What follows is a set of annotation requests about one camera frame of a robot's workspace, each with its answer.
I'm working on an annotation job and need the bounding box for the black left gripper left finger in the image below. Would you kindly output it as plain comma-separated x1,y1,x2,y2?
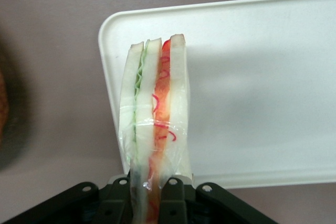
0,174,132,224

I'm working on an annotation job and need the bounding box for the cream plastic tray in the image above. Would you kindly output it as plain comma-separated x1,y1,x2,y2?
98,0,336,190

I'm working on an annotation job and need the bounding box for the triangle sandwich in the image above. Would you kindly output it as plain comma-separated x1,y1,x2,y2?
118,34,195,224

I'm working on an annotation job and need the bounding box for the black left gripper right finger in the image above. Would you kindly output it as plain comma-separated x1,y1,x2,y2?
159,176,277,224

